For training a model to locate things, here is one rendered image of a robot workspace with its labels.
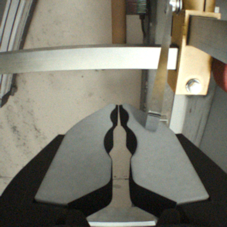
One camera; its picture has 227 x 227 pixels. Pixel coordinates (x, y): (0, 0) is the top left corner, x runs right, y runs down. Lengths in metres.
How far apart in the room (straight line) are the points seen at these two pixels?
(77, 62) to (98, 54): 0.03
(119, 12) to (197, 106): 0.65
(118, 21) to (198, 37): 0.82
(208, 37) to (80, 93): 1.09
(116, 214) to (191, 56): 0.27
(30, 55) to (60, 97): 1.02
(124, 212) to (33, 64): 0.28
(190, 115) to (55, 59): 0.47
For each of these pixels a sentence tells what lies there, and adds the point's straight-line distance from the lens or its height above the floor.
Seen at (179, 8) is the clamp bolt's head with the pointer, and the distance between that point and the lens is 0.26.
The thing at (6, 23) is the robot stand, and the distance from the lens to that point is 1.04.
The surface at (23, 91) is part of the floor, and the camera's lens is 1.37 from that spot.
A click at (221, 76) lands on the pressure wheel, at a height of 0.90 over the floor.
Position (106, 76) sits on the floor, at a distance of 1.17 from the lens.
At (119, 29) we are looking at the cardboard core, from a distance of 1.02.
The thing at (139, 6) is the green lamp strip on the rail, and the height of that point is 0.70.
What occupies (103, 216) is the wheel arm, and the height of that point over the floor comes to 0.95.
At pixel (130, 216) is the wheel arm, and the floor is 0.95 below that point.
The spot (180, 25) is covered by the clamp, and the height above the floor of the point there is 0.86.
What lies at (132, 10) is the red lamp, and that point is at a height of 0.70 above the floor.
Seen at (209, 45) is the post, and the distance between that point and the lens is 0.19.
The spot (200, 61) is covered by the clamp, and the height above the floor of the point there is 0.87.
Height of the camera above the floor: 1.10
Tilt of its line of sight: 59 degrees down
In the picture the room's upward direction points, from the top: 178 degrees counter-clockwise
